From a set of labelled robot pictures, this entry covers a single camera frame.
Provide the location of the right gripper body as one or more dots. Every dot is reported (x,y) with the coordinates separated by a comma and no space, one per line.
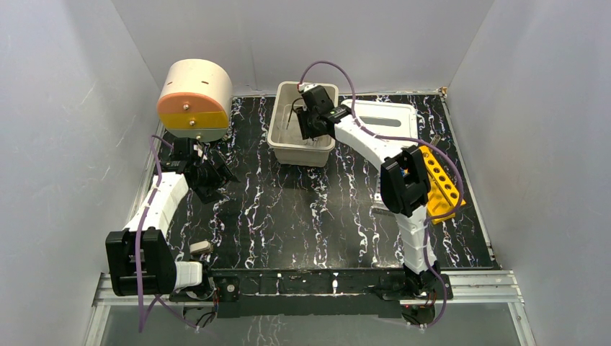
(307,123)

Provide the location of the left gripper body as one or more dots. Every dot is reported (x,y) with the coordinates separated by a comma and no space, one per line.
(213,176)

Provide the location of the clear glass test tube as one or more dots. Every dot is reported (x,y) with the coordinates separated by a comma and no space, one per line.
(436,140)

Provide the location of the yellow test tube rack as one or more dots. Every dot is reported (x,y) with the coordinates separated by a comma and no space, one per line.
(443,196)

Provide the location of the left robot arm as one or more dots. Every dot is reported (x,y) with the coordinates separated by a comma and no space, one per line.
(139,257)

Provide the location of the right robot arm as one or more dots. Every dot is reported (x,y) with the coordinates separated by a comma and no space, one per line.
(404,182)

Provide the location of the beige plastic bin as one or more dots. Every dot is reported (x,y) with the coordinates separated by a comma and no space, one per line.
(287,144)

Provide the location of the round beige drawer cabinet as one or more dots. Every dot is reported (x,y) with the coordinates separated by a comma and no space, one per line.
(196,99)

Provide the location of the small beige stopper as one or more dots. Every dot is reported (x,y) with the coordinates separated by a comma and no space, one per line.
(201,247)

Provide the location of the white bin lid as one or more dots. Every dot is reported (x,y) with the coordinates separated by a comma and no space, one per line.
(377,119)

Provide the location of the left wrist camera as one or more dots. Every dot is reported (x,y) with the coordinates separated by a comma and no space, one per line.
(193,150)

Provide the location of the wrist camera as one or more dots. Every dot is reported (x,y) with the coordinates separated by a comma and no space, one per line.
(193,150)
(305,87)

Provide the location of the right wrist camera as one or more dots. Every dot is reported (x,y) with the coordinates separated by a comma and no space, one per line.
(305,87)

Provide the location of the black base frame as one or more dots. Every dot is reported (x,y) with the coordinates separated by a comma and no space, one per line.
(388,293)

